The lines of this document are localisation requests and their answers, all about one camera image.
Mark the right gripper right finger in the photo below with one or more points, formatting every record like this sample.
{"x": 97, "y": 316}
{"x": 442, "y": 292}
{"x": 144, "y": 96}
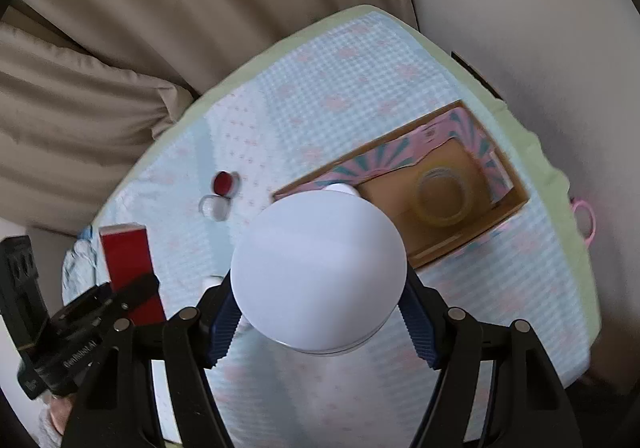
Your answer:
{"x": 453, "y": 343}

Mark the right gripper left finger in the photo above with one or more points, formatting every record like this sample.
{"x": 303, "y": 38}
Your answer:
{"x": 194, "y": 340}

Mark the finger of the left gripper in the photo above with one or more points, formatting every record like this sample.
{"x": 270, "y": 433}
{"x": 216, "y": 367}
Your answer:
{"x": 138, "y": 301}

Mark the red rectangular carton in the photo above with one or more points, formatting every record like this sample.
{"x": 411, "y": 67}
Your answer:
{"x": 127, "y": 256}

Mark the black lid labelled jar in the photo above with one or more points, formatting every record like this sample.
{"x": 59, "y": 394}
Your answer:
{"x": 215, "y": 207}

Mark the green jar with white lid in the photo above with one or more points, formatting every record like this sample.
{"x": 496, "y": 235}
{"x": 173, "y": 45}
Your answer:
{"x": 319, "y": 272}

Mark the red lid small jar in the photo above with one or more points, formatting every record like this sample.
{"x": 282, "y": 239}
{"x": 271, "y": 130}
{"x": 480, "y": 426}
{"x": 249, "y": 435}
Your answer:
{"x": 226, "y": 184}

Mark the person's left hand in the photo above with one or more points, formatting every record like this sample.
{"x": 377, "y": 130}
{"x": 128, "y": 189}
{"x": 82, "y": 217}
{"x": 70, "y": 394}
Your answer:
{"x": 53, "y": 420}

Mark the black power strip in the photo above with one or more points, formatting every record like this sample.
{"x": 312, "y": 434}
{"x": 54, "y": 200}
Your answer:
{"x": 22, "y": 306}

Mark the yellow clear tape roll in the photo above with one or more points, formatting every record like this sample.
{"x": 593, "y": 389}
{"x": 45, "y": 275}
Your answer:
{"x": 441, "y": 197}

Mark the cardboard box with pink lining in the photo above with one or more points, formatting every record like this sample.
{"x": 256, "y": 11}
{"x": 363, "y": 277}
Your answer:
{"x": 384, "y": 171}

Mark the dark jar with white lid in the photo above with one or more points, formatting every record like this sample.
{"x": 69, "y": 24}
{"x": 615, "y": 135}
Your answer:
{"x": 342, "y": 188}

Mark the beige curtain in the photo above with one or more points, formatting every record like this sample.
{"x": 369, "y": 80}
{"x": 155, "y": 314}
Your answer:
{"x": 88, "y": 85}

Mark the gingham bow-print tablecloth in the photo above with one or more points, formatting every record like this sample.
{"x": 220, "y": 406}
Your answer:
{"x": 333, "y": 103}

